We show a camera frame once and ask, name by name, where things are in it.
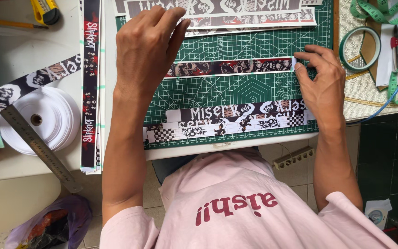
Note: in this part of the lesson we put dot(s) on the beige power strip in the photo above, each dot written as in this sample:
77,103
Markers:
294,158

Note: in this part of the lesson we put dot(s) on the white paper sheet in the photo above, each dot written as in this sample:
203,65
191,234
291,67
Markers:
385,65

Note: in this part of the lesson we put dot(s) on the yellow and black pen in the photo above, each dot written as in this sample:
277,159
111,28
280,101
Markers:
12,23

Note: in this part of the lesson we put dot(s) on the person's left hand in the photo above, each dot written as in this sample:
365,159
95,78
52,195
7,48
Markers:
140,52

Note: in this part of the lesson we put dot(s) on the stack of long printed strips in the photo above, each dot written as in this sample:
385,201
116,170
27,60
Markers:
91,86

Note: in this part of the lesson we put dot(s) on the large lettered printed strip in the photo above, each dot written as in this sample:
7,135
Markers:
240,5

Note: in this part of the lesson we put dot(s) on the white ribbon roll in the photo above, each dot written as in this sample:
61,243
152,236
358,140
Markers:
57,117

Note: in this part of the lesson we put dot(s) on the steel ruler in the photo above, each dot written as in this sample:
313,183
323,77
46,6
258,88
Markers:
29,138

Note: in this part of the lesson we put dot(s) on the black and white printed strip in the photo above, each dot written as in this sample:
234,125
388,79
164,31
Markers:
29,83

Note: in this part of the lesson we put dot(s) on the yellow utility knife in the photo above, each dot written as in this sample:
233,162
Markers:
45,10

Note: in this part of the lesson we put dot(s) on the purple plastic bag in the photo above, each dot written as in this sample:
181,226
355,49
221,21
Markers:
64,214

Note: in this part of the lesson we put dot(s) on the green cutting mat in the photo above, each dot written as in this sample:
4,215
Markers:
240,90

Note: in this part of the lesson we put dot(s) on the white lettered black strip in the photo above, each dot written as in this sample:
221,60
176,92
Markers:
219,110

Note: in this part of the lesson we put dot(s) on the woven cream placemat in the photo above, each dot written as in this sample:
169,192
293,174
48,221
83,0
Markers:
358,93

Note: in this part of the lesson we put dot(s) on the skull print paper strip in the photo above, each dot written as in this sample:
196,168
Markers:
230,66

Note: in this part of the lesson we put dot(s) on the pink t-shirt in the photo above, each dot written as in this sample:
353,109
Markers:
237,214

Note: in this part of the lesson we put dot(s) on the brown cardboard piece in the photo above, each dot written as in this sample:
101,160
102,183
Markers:
368,45

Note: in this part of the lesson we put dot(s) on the checkered brick print strip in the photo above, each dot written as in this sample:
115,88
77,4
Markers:
219,130

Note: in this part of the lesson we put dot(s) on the person's right hand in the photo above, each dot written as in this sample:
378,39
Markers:
323,83

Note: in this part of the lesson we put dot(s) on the white packaged tape roll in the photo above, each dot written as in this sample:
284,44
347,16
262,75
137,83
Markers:
377,214

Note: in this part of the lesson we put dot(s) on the green tape roll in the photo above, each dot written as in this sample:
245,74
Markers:
342,52

